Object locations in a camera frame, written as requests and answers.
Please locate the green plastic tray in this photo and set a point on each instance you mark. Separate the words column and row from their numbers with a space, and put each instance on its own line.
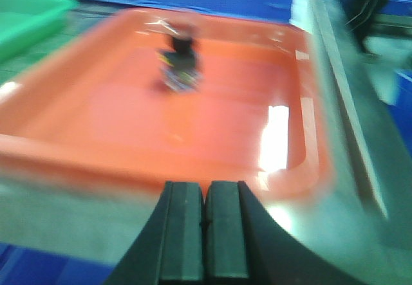
column 26, row 22

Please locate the red plastic tray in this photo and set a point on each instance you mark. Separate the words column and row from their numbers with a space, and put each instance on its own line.
column 97, row 113

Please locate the red push button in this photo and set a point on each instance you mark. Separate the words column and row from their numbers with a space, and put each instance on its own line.
column 181, row 65

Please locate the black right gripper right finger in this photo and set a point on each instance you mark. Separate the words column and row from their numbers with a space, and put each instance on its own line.
column 244, row 245

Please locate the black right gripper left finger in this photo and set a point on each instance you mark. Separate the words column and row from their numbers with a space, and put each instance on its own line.
column 169, row 248

